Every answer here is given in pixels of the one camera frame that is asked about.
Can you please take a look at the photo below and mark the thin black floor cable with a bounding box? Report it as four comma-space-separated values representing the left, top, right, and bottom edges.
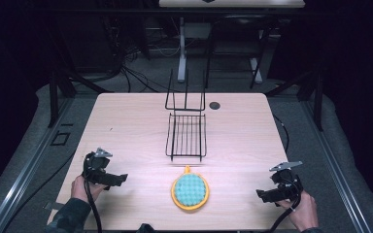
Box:
272, 114, 290, 153

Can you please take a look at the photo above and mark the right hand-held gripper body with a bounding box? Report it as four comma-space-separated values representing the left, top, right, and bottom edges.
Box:
269, 160, 304, 202

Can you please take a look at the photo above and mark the black chair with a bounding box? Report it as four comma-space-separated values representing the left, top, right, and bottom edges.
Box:
204, 13, 275, 90

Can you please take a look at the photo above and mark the person's right hand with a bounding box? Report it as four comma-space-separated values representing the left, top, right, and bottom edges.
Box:
276, 190, 320, 232

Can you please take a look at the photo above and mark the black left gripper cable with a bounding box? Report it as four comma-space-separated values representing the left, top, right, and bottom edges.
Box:
83, 179, 104, 233

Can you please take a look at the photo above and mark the black metal stand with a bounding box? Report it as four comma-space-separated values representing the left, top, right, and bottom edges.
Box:
46, 69, 115, 129
264, 68, 324, 132

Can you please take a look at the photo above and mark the black wire rack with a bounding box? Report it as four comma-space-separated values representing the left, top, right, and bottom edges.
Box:
164, 68, 208, 163

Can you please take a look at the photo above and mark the person's left hand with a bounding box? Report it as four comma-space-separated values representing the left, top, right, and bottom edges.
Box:
71, 174, 107, 204

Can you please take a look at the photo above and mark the bundle of floor cables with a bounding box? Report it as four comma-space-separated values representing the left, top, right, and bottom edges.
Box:
105, 18, 183, 94

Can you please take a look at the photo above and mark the aluminium rail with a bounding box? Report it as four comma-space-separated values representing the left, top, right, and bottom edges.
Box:
0, 96, 76, 233
300, 99, 373, 233

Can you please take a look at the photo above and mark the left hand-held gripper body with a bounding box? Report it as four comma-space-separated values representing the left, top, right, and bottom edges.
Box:
83, 147, 114, 191

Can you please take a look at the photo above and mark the white background desk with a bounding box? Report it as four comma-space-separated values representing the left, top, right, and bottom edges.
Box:
158, 0, 306, 83

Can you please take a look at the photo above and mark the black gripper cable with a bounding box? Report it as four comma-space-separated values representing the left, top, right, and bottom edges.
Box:
83, 179, 104, 233
265, 192, 303, 233

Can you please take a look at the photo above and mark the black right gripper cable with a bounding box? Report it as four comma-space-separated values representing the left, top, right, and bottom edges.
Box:
265, 192, 303, 233

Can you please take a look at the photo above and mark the round teal yellow-rimmed sponge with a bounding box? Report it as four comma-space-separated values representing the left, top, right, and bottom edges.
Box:
170, 165, 211, 213

